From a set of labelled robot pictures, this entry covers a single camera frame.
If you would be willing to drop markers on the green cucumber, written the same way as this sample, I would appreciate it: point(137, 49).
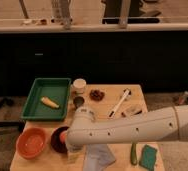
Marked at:
point(133, 154)

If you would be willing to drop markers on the brown pretzel snack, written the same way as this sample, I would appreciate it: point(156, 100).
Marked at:
point(96, 95)

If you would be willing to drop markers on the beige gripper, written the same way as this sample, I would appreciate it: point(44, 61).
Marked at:
point(75, 153)

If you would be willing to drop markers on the blue grey cloth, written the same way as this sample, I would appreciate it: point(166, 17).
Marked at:
point(98, 157)

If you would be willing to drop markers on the dark maroon plate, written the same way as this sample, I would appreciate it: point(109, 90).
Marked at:
point(56, 143)

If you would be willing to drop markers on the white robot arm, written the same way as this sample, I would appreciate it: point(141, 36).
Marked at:
point(166, 124)

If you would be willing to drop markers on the green plastic tray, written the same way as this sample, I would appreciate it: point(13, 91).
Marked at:
point(57, 89)

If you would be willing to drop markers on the metal cup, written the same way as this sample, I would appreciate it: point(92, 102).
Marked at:
point(78, 101)

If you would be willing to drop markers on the apple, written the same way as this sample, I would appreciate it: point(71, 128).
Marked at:
point(62, 136)

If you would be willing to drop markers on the wooden brush block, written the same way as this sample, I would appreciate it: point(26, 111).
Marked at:
point(132, 110)

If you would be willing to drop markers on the green sponge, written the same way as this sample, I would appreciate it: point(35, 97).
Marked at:
point(148, 158)

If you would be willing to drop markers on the white black spatula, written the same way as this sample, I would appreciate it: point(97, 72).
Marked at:
point(125, 95)

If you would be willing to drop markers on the orange bowl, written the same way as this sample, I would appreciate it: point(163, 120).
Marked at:
point(31, 143)

